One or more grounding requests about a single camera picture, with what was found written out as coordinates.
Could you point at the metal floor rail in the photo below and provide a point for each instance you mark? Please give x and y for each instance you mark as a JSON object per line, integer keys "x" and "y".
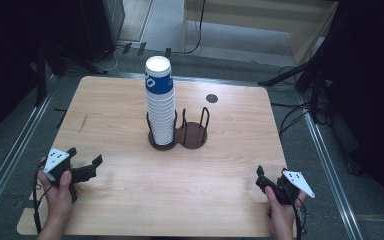
{"x": 333, "y": 166}
{"x": 13, "y": 146}

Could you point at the black tape strip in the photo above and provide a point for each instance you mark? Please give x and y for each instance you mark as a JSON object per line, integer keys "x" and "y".
{"x": 141, "y": 48}
{"x": 126, "y": 48}
{"x": 168, "y": 52}

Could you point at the grey tape patch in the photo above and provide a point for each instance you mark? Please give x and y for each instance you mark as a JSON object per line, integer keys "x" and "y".
{"x": 21, "y": 203}

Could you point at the black stand legs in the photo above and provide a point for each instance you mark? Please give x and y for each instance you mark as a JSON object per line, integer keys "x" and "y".
{"x": 308, "y": 71}

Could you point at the dark cabinet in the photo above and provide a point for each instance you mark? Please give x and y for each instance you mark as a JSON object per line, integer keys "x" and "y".
{"x": 103, "y": 26}

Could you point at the person's right hand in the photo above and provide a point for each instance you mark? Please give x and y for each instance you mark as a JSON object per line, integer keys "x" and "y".
{"x": 281, "y": 216}

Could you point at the stack of white paper cups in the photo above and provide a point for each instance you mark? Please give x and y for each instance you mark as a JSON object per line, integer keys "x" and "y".
{"x": 160, "y": 120}

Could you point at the black tripod leg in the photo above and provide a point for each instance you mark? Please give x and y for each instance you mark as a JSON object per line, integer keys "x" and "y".
{"x": 76, "y": 58}

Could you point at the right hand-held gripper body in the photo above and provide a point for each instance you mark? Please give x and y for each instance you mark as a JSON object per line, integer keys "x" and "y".
{"x": 290, "y": 186}

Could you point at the black round table grommet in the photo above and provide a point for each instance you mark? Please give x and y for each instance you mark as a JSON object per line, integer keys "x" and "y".
{"x": 212, "y": 98}

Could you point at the black upright stand post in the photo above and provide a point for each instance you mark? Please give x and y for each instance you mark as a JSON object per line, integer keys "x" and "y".
{"x": 40, "y": 76}

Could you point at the person's left hand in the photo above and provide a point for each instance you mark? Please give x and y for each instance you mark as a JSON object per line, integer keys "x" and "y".
{"x": 59, "y": 196}

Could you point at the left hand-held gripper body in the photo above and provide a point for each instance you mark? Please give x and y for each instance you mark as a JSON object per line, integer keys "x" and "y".
{"x": 57, "y": 160}

